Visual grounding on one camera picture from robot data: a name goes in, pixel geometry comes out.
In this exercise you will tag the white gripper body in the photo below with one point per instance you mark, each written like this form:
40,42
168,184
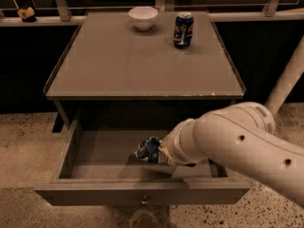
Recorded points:
171,146

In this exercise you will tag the blue chip bag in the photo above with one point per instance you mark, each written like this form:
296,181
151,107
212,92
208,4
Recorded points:
149,151

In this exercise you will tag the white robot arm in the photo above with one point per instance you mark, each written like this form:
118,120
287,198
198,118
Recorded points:
240,137

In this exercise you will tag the small metal drawer knob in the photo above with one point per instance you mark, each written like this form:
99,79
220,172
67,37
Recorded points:
144,200

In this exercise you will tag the open grey top drawer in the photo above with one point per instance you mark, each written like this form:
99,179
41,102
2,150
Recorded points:
98,167

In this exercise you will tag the grey cabinet with top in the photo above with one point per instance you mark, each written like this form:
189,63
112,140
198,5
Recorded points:
111,60

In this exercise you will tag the blue soda can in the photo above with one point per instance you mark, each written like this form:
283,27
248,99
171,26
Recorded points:
183,31

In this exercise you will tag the white ceramic bowl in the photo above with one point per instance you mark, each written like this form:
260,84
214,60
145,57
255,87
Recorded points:
143,18

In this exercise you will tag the white diagonal pole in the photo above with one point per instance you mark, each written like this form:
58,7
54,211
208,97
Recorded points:
287,80

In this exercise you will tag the metal window railing ledge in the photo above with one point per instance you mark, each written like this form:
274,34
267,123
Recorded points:
73,11

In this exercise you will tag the small yellow object on ledge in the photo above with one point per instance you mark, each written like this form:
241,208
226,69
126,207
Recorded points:
27,14

